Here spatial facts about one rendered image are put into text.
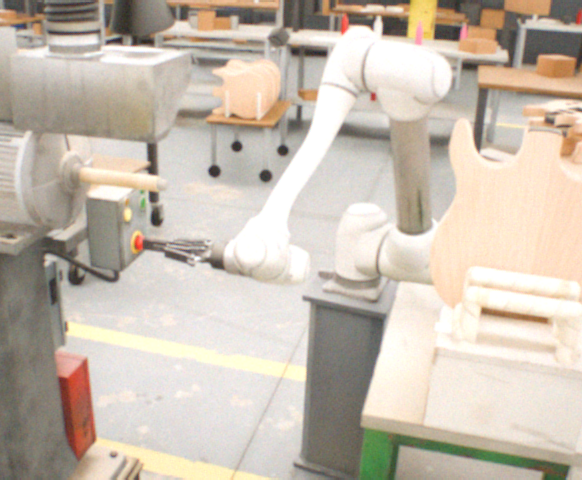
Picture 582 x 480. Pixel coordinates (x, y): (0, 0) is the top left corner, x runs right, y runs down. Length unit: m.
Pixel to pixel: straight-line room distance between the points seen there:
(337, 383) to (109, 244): 0.92
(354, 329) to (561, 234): 1.01
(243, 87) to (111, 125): 3.97
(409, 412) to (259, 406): 1.57
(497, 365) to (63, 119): 0.90
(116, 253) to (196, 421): 1.13
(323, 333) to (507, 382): 1.09
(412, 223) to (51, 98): 1.07
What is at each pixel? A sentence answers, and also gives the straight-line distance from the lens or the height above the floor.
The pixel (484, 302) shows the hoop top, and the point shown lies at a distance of 1.20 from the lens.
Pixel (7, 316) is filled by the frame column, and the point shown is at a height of 0.90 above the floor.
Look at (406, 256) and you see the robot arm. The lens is 2.03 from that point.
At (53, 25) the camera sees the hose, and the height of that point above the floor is 1.58.
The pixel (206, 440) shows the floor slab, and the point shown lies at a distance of 2.71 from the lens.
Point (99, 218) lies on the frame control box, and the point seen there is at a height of 1.06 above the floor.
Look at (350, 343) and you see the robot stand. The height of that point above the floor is 0.56.
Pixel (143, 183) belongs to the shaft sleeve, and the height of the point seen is 1.25.
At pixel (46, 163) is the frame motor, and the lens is 1.51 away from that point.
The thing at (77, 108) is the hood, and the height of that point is 1.44.
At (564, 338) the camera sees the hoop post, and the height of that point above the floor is 1.15.
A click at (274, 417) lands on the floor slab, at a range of 2.82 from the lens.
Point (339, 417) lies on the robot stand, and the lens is 2.41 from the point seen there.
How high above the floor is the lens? 1.74
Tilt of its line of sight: 24 degrees down
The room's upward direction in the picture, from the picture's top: 2 degrees clockwise
